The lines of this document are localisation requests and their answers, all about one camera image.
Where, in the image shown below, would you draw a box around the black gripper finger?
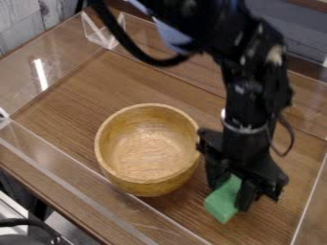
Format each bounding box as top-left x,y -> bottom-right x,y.
235,180 -> 261,212
206,155 -> 231,190

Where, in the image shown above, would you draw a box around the clear acrylic corner bracket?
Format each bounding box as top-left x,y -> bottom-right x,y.
81,12 -> 121,50

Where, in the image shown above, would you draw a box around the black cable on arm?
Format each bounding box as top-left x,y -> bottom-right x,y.
87,0 -> 194,68

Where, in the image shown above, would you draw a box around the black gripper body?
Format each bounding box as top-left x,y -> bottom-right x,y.
197,124 -> 289,201

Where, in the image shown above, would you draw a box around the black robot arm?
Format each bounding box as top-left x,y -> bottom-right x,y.
133,0 -> 294,212

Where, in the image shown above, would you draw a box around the black cable lower left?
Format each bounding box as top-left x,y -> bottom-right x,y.
0,218 -> 63,245

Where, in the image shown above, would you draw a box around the green rectangular block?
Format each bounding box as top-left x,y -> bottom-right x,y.
205,175 -> 242,224

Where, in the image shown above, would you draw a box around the brown wooden bowl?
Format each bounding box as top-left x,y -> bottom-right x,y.
95,103 -> 201,197

